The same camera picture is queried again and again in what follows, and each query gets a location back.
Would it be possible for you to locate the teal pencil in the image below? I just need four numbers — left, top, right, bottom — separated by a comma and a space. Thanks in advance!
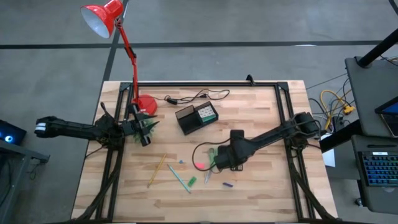
167, 164, 192, 194

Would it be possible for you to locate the computer with blue light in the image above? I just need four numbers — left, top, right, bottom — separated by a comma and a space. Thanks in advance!
0, 119, 27, 146

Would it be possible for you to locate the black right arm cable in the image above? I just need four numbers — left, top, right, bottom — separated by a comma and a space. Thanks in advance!
192, 138, 233, 172

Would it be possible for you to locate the dark grey side desk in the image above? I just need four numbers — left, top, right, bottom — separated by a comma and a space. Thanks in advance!
0, 139, 50, 224

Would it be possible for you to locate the black lamp power cable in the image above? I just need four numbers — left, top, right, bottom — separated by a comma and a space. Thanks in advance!
157, 88, 231, 106

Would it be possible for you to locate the black aluminium table frame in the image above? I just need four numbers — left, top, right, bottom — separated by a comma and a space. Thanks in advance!
71, 81, 338, 224

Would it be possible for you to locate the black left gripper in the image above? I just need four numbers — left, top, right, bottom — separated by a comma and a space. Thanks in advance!
121, 104, 160, 147

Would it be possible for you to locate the white paper sheet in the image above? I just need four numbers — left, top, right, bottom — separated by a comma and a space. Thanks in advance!
322, 133, 336, 168

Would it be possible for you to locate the red desk lamp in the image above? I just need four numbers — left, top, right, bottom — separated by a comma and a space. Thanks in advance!
80, 0, 159, 116

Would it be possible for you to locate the grey desk with pole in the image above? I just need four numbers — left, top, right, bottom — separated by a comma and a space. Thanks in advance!
344, 55, 398, 138

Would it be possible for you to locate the black pole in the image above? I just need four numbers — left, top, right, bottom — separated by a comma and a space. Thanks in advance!
356, 27, 398, 68

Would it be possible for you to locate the grey desk with keyboard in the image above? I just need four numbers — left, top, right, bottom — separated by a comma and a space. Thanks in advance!
351, 134, 398, 215

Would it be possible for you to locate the green sticky note pad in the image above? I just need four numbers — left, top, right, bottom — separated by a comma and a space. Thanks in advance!
198, 105, 218, 123

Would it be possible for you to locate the laptop with blue screen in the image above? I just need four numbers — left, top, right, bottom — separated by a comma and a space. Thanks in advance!
374, 96, 398, 138

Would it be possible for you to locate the yellow cable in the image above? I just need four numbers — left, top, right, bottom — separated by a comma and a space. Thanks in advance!
320, 89, 356, 130

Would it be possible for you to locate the black mesh desk organizer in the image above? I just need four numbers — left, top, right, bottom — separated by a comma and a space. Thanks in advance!
174, 101, 220, 136

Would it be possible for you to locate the backlit keyboard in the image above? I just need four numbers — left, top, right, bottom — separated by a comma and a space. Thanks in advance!
357, 151, 398, 187

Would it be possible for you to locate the yellow pencil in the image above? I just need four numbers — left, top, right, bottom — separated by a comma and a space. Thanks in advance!
147, 152, 168, 189

